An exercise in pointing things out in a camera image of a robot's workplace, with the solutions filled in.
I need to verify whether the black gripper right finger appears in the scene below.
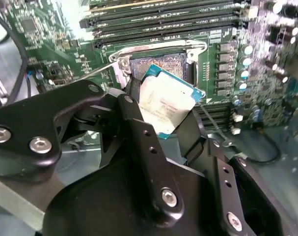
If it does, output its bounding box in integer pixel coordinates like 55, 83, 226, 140
177, 108, 291, 236

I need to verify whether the silver CPU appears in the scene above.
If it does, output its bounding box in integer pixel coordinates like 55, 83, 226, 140
138, 64, 206, 140

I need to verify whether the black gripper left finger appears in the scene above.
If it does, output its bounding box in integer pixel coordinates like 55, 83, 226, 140
0, 77, 186, 222

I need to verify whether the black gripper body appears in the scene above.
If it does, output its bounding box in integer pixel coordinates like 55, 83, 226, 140
42, 156, 229, 236

